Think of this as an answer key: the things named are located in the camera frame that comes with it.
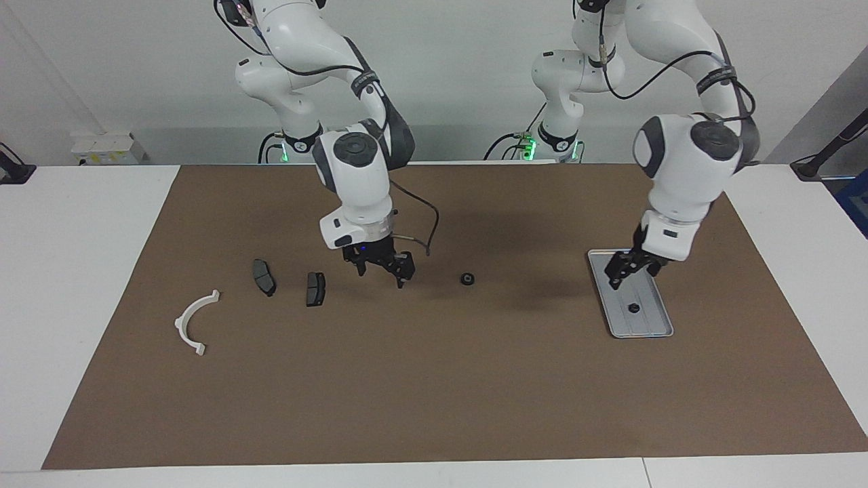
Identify silver metal tray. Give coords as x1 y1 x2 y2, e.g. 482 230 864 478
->
587 249 674 339

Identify dark grey curved brake pad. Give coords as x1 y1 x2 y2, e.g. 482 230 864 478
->
252 259 277 298

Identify brown table mat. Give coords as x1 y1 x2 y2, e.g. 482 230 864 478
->
42 163 868 470

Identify blue box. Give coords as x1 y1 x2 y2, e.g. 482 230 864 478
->
833 169 868 238

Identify black table clamp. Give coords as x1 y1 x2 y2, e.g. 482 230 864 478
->
0 142 36 185

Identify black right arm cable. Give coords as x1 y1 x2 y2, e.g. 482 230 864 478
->
216 0 440 257

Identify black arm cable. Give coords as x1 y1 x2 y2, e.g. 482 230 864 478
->
600 34 757 129
216 0 440 257

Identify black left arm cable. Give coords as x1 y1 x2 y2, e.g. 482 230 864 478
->
600 34 757 129

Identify black left base cables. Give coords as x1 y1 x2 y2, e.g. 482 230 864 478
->
485 102 547 161

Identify white curved plastic bracket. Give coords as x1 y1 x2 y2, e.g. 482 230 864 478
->
174 289 221 357

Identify white wall socket box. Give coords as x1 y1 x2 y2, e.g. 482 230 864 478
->
71 132 146 165

